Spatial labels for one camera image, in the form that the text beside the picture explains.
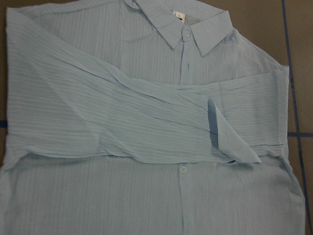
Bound light blue button shirt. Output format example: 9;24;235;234
0;0;306;235

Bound blue tape grid lines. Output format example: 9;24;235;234
208;0;313;235

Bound brown paper table mat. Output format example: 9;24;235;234
0;0;313;235

